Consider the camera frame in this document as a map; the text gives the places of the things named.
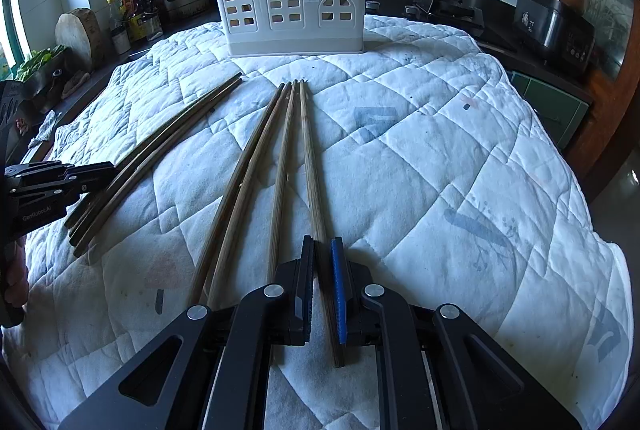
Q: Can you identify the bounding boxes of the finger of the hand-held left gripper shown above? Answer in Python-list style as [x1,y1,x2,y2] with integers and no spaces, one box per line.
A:
[5,161,118,186]
[10,183,108,216]

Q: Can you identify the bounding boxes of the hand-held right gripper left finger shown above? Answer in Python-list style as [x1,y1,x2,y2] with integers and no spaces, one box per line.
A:
[60,234,317,430]

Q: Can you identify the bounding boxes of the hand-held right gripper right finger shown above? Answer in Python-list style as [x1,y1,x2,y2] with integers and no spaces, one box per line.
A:
[330,237,581,430]

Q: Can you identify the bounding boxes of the wooden chopstick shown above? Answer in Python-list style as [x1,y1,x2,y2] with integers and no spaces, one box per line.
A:
[64,73,240,231]
[206,82,293,309]
[187,83,286,308]
[267,81,300,286]
[299,80,347,368]
[73,79,245,258]
[68,76,243,246]

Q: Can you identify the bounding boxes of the white plastic utensil holder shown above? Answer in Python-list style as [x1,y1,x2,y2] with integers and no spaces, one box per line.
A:
[209,0,368,57]

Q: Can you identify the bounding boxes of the person's left hand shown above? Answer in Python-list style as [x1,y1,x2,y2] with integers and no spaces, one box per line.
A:
[2,244,31,311]

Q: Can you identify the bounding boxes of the crumpled dish rag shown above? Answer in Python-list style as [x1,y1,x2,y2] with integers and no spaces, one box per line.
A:
[27,109,63,150]

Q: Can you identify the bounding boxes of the leafy green vegetables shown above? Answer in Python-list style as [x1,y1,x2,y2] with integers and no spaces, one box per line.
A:
[12,44,68,81]

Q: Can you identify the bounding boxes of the round wooden chopping block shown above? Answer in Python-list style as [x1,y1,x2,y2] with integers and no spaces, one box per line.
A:
[55,8,103,68]

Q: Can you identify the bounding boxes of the white quilted blanket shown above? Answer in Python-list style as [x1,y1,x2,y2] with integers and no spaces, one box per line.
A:
[22,15,633,430]

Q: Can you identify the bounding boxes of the row of condiment bottles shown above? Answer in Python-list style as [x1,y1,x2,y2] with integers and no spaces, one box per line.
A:
[105,0,166,56]

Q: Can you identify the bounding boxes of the green cabinet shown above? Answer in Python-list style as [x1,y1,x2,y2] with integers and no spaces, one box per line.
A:
[509,70,591,152]

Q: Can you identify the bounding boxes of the brown wooden cabinet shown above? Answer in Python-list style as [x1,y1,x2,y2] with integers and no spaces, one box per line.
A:
[540,0,640,206]

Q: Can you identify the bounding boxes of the black gas stove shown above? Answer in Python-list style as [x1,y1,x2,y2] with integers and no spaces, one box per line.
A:
[402,0,486,36]

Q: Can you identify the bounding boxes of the black rice cooker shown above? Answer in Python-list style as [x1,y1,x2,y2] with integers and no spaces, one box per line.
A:
[514,0,596,78]

